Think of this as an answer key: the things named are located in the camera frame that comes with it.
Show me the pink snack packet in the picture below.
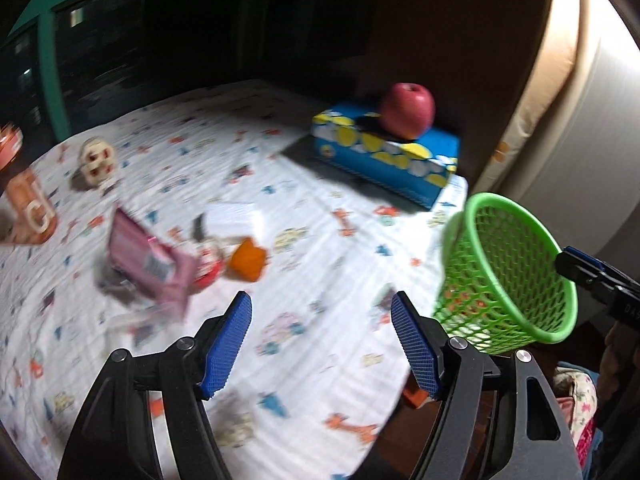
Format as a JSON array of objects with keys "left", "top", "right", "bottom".
[{"left": 107, "top": 207, "right": 198, "bottom": 321}]

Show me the blue spotted tissue box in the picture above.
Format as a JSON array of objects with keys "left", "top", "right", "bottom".
[{"left": 311, "top": 101, "right": 461, "bottom": 211}]

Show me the small red white packet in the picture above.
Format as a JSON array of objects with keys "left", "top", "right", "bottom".
[{"left": 192, "top": 236, "right": 226, "bottom": 288}]

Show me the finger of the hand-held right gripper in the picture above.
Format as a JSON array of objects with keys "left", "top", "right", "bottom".
[{"left": 554, "top": 246, "right": 626, "bottom": 295}]

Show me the green mesh plastic basket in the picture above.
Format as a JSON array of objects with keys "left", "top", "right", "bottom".
[{"left": 432, "top": 192, "right": 579, "bottom": 356}]

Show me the orange water bottle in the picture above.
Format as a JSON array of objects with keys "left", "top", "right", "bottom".
[{"left": 0, "top": 122, "right": 58, "bottom": 246}]

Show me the red apple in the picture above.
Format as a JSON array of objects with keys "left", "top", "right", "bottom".
[{"left": 380, "top": 82, "right": 436, "bottom": 139}]

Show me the green window frame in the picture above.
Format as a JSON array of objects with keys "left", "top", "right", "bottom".
[{"left": 0, "top": 0, "right": 271, "bottom": 146}]

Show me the brown wooden cabinet panel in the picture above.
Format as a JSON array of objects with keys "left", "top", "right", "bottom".
[{"left": 360, "top": 0, "right": 556, "bottom": 181}]

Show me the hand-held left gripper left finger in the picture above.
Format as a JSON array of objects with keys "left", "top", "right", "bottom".
[{"left": 57, "top": 291, "right": 252, "bottom": 480}]

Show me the cream flower print cushion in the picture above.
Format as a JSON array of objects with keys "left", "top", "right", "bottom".
[{"left": 470, "top": 0, "right": 640, "bottom": 261}]

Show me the white cartoon print blanket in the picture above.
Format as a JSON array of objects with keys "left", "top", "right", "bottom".
[{"left": 0, "top": 79, "right": 468, "bottom": 480}]

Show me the floral print cloth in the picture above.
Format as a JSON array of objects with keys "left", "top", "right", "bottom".
[{"left": 552, "top": 365, "right": 601, "bottom": 461}]

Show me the white skull toy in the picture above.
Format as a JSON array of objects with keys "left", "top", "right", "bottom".
[{"left": 77, "top": 137, "right": 118, "bottom": 188}]

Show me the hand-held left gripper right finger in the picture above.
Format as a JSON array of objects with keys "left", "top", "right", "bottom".
[{"left": 391, "top": 291, "right": 583, "bottom": 480}]

